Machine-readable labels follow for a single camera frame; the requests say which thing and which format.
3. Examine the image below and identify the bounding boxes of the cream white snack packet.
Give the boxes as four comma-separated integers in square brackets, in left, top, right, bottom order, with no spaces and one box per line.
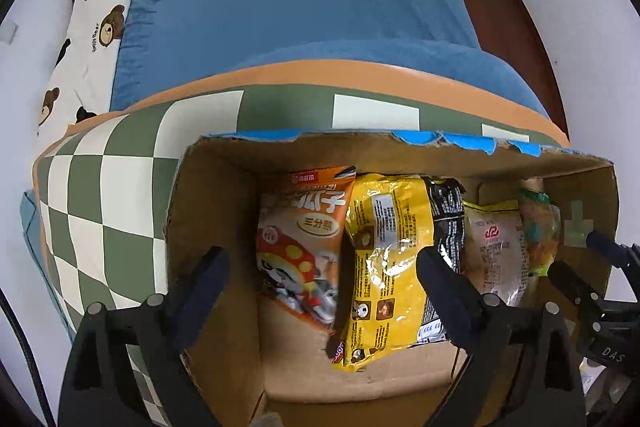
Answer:
[462,199,531,308]

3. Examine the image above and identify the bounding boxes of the green checkered blanket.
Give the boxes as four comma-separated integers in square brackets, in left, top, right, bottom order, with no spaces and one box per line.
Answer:
[32,57,571,427]

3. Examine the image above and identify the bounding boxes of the colourful candy packet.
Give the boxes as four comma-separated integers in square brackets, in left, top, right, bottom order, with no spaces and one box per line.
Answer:
[517,189,562,278]

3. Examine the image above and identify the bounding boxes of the cardboard box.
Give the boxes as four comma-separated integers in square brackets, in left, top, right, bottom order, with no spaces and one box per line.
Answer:
[165,130,620,427]

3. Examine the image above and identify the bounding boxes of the bear print pillow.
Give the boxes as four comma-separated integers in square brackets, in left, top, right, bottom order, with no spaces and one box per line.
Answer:
[37,0,135,138]

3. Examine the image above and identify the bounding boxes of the blue bedsheet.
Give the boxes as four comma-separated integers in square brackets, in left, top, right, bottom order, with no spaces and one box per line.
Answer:
[110,0,551,118]

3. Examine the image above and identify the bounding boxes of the yellow snack packet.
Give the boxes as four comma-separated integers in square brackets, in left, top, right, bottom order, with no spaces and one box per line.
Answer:
[327,173,436,373]

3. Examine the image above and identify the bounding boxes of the black snack packet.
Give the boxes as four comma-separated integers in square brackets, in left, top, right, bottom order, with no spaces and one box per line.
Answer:
[417,177,467,348]

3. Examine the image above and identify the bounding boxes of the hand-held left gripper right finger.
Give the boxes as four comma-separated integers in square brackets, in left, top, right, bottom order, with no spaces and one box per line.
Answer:
[416,246,586,427]

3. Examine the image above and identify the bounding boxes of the orange cartoon snack packet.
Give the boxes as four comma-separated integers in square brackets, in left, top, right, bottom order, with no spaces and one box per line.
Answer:
[256,165,357,335]

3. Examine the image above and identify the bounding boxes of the black cable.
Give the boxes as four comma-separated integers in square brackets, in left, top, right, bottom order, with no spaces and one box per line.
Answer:
[0,292,56,427]

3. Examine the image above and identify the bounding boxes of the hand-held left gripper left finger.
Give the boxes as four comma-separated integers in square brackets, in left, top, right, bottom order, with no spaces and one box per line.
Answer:
[57,246,232,427]

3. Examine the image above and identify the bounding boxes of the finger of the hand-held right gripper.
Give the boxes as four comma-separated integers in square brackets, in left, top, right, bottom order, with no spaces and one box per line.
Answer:
[586,231,640,269]
[547,261,603,324]

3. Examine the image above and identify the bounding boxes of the light blue cloth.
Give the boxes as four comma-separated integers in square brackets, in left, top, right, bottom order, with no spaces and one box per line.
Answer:
[19,189,71,328]

